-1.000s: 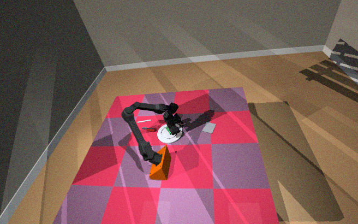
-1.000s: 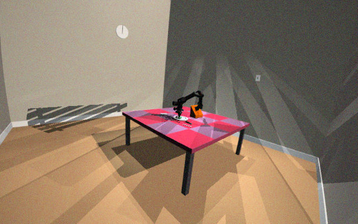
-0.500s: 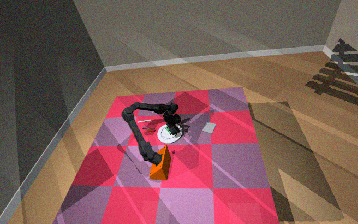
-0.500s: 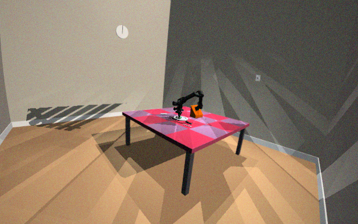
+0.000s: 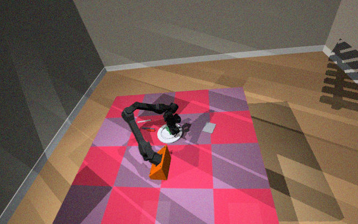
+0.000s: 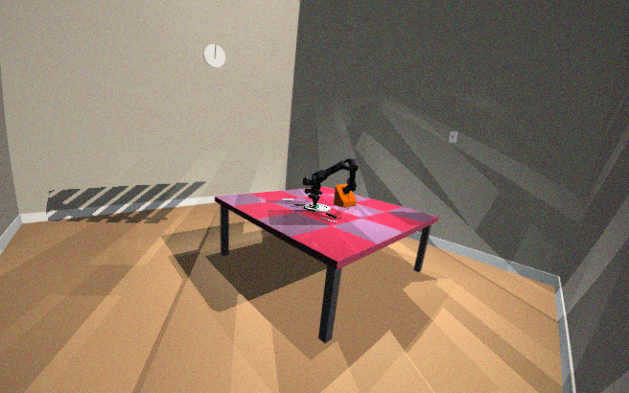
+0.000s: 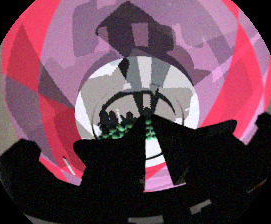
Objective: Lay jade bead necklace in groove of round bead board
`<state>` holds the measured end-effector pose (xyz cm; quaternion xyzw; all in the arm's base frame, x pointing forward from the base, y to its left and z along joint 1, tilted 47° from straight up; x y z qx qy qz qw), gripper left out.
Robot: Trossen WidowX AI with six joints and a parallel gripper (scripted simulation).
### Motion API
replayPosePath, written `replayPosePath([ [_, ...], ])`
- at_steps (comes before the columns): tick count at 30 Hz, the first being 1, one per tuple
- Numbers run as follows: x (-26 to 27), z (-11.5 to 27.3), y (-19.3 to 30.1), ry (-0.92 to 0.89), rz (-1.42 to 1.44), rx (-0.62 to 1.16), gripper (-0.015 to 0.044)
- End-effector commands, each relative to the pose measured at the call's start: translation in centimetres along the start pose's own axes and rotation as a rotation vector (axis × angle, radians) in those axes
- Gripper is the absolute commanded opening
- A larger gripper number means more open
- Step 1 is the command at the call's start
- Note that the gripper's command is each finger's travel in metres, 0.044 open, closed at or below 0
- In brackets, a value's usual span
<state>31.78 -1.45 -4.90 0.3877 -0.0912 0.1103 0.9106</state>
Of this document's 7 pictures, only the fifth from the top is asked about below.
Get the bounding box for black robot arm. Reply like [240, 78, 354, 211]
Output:
[121, 102, 181, 166]

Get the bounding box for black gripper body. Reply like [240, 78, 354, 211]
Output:
[164, 118, 180, 135]

